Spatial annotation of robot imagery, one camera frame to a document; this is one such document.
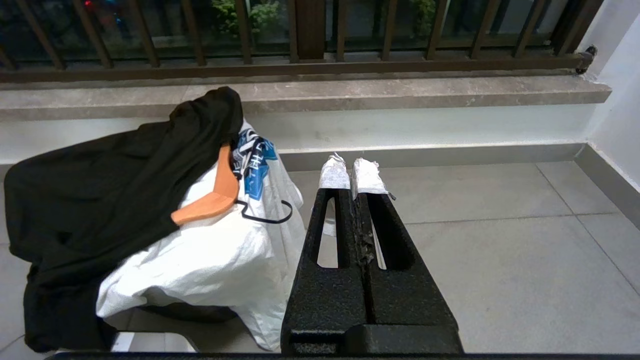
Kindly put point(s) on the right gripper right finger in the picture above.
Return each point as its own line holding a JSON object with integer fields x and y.
{"x": 400, "y": 295}

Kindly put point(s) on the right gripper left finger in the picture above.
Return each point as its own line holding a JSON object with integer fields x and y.
{"x": 334, "y": 295}

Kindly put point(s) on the brown metal railing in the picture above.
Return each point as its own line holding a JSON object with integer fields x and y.
{"x": 300, "y": 45}

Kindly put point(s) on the white printed t-shirt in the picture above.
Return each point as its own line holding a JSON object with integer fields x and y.
{"x": 215, "y": 260}

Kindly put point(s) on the grey stone ledge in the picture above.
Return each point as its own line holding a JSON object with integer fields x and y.
{"x": 350, "y": 95}

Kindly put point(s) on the black garment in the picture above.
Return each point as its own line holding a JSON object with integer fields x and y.
{"x": 110, "y": 200}

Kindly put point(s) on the orange wooden hanger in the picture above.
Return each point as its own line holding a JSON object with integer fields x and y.
{"x": 215, "y": 197}

